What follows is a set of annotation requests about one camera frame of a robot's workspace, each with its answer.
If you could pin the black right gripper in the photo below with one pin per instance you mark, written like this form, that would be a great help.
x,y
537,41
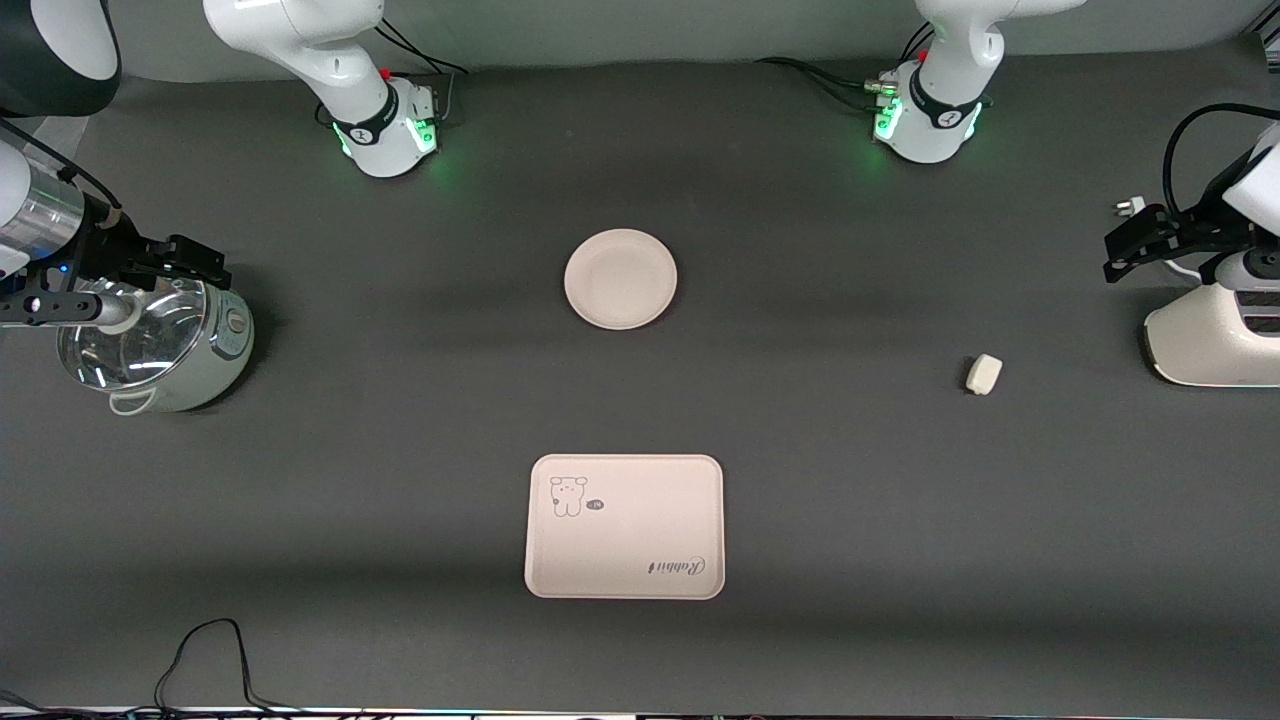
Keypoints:
x,y
112,250

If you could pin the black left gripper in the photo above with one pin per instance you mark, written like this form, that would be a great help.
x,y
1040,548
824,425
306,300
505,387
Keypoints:
x,y
1192,233

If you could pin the round cream plate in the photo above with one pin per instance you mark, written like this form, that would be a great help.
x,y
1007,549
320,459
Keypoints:
x,y
620,280

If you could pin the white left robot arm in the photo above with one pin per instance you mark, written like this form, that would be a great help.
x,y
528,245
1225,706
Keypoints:
x,y
950,40

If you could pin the cream tray with rabbit print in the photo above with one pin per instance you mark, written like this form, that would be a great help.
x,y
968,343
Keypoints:
x,y
625,530

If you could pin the pale green electric pot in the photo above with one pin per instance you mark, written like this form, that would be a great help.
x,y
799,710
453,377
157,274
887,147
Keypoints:
x,y
225,345

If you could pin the glass pot lid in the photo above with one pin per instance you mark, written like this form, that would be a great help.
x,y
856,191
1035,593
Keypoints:
x,y
130,355

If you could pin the white toaster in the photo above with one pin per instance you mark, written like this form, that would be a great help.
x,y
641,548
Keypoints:
x,y
1200,345

